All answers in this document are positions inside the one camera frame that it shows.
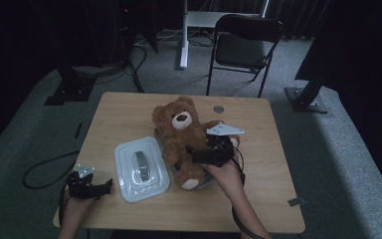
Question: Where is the black stand with bolted base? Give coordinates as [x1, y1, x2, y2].
[284, 46, 333, 115]

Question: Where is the grey tape piece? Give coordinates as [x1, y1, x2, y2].
[286, 196, 306, 208]

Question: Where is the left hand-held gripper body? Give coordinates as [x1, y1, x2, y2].
[67, 163, 97, 201]

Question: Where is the black stand with square base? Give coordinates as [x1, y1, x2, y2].
[43, 63, 97, 107]

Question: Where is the brown teddy bear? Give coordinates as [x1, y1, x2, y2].
[151, 96, 242, 191]

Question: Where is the right hand-held gripper cable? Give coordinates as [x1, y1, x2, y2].
[229, 147, 265, 239]

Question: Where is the person's left hand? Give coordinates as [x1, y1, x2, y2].
[60, 194, 97, 221]

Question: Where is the black floor cable loop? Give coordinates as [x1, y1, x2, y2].
[22, 150, 81, 190]

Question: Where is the black cable bundle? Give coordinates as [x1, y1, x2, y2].
[73, 41, 149, 95]

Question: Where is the black folding chair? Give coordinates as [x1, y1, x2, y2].
[206, 13, 284, 99]

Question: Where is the person's right hand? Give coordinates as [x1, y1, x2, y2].
[202, 153, 246, 201]

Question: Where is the pale box lid grey handle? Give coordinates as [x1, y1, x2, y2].
[113, 135, 172, 204]

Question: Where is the left hand-held gripper cable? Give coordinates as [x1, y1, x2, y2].
[57, 178, 74, 222]

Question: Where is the hand-held gripper cable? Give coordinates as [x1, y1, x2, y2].
[229, 147, 265, 239]
[57, 178, 74, 222]

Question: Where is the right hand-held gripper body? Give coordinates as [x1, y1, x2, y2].
[204, 121, 246, 168]

